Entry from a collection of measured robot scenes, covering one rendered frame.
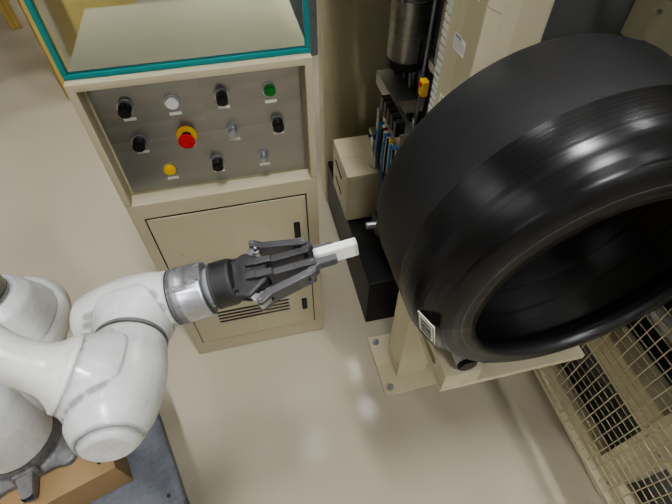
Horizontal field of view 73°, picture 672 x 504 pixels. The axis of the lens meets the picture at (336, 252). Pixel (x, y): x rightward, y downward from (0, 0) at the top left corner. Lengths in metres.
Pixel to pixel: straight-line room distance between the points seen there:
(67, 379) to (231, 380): 1.43
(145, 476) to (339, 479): 0.81
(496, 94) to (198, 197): 0.91
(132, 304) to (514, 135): 0.57
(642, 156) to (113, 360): 0.68
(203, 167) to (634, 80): 1.03
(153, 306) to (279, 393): 1.30
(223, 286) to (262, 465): 1.25
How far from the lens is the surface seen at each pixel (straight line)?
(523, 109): 0.69
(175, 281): 0.72
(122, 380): 0.62
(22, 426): 1.12
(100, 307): 0.74
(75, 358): 0.63
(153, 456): 1.27
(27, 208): 3.06
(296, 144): 1.34
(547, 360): 1.22
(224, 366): 2.05
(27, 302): 1.14
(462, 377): 1.09
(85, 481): 1.19
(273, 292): 0.69
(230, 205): 1.40
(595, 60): 0.76
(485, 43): 0.93
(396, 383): 1.97
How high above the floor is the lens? 1.81
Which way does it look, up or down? 51 degrees down
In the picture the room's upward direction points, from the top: straight up
